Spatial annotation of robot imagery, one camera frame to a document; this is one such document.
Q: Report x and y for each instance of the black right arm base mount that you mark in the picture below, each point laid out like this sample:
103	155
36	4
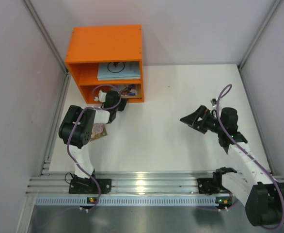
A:
210	186

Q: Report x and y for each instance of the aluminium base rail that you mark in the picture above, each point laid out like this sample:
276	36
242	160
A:
125	183

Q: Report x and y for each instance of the orange two-shelf cabinet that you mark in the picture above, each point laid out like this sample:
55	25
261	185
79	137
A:
90	46

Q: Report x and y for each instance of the slotted grey cable duct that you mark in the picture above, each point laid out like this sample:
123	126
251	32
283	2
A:
134	201

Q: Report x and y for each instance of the pink illustrated fairy-tale book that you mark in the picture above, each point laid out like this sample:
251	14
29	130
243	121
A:
98	131

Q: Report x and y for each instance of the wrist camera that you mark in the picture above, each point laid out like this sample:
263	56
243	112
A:
101	97
215	103

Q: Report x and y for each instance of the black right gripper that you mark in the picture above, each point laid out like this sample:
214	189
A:
201	122

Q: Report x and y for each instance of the left aluminium corner post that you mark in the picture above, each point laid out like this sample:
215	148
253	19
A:
44	33

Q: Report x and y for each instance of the right aluminium corner post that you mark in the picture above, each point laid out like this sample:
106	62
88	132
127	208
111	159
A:
260	32

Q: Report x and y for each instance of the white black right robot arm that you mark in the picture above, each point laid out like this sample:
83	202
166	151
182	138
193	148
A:
260	193

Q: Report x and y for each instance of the aluminium corner post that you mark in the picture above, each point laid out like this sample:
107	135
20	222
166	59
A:
44	33
260	32

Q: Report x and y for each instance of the orange illustrated book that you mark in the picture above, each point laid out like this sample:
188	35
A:
127	90

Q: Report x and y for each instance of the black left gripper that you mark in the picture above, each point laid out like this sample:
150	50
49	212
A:
122	104

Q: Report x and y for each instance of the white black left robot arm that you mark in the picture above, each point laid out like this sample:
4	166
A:
77	125

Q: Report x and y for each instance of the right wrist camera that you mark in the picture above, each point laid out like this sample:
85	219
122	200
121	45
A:
215	103

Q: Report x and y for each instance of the light blue cat book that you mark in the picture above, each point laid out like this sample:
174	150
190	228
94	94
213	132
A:
118	71

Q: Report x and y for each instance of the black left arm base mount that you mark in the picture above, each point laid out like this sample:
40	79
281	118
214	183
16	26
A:
88	186

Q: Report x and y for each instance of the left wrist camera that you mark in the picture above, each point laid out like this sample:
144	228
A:
101	97

